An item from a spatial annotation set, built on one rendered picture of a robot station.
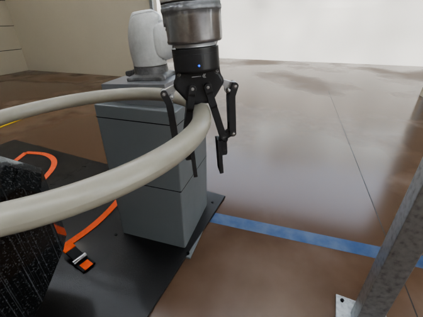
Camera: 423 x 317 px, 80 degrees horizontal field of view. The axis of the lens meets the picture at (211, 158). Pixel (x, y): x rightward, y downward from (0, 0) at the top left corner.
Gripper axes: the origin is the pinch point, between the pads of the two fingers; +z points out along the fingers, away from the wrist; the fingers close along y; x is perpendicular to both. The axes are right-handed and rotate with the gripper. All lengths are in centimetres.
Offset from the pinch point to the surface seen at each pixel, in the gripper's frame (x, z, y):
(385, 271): -5, 56, -57
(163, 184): -61, 43, 17
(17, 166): -43, 15, 63
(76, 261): -56, 78, 67
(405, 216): -6, 33, -58
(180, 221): -59, 65, 12
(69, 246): -64, 75, 72
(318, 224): -67, 93, -72
